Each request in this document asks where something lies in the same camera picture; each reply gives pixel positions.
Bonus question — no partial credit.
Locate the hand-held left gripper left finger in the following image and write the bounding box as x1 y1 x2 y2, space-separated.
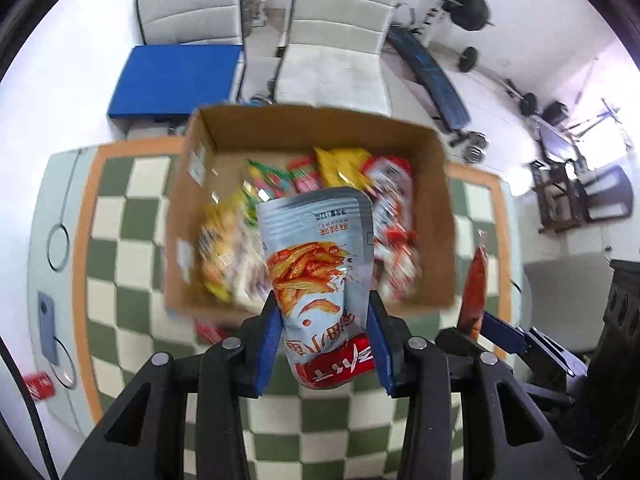
65 290 284 480

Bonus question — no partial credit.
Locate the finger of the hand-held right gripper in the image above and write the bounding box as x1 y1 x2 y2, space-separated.
435 326 482 356
480 310 531 361

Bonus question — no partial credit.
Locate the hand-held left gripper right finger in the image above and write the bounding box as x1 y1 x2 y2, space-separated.
367 292 583 480

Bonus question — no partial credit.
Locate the orange sausage stick packet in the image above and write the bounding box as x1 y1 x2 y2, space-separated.
459 230 489 341

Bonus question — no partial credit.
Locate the red snack pack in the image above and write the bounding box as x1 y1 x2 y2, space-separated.
194 316 237 345

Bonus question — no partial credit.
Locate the grey fish snack pouch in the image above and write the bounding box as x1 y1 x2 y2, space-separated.
256 186 376 391

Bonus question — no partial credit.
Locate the pile of snack packets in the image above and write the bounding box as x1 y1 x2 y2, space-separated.
196 192 427 307

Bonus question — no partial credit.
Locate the brown cardboard box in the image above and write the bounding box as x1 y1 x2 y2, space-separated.
164 104 457 313

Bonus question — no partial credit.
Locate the white red snack packet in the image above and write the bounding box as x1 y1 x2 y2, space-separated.
362 156 416 211

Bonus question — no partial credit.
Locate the colourful candy bag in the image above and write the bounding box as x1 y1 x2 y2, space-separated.
245 159 296 202

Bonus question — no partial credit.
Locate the yellow snack packet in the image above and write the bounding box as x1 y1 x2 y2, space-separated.
313 146 373 189

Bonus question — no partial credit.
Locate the dark wooden rack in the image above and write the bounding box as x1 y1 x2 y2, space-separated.
529 157 634 234

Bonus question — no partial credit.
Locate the green checkered tablecloth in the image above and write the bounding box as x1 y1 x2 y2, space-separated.
27 137 523 480

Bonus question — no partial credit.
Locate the chrome dumbbell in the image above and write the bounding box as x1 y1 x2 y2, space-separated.
451 130 492 162

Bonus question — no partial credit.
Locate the black monitor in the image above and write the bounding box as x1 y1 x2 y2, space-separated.
536 122 582 162

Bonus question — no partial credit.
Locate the blue grey phone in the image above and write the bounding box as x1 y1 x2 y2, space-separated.
36 290 59 364

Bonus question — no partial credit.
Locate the small red packet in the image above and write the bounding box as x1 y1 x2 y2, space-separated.
24 372 54 402

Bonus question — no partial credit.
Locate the barbell on floor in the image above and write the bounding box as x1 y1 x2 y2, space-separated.
456 46 540 117

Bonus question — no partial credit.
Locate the black blue sit-up bench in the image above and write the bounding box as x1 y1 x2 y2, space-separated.
386 25 472 129

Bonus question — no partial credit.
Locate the blue cushion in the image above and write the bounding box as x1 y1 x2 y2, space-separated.
107 44 246 122

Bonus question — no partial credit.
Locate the large white padded chair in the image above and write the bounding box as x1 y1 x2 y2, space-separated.
272 0 407 112

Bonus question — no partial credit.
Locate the small white padded chair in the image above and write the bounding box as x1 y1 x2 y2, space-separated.
135 0 247 49

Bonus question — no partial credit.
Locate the thin black looped cable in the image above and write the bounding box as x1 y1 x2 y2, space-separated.
46 149 84 392

